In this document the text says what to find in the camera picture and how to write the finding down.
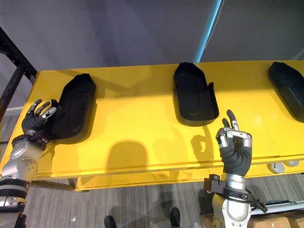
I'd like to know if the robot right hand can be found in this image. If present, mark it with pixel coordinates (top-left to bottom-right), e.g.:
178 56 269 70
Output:
215 109 252 178

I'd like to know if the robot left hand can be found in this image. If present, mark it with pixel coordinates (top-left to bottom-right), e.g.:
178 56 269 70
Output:
21 99 57 138

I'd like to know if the black plastic housing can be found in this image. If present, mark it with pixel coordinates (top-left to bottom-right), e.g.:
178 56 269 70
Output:
268 61 304 123
49 73 97 144
172 62 219 127

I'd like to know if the yellow metal shelf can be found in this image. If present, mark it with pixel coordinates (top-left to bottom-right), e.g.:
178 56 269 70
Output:
0 60 304 192

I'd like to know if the cardboard box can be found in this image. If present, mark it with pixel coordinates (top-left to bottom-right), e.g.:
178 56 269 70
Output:
200 212 304 228

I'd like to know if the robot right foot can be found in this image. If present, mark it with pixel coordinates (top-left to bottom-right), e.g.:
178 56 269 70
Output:
170 207 181 228

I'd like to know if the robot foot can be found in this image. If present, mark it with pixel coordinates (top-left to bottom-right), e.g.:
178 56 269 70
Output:
170 207 181 228
104 215 117 228

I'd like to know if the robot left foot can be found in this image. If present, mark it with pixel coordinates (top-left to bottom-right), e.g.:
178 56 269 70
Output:
104 215 117 228

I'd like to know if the light blue pole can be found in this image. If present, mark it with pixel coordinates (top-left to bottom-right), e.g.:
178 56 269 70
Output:
194 0 223 63

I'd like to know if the black metal shelf frame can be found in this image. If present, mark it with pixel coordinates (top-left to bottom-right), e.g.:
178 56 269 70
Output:
0 26 38 124

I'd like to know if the white metal rail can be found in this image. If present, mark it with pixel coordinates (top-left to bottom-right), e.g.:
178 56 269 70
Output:
250 200 304 216

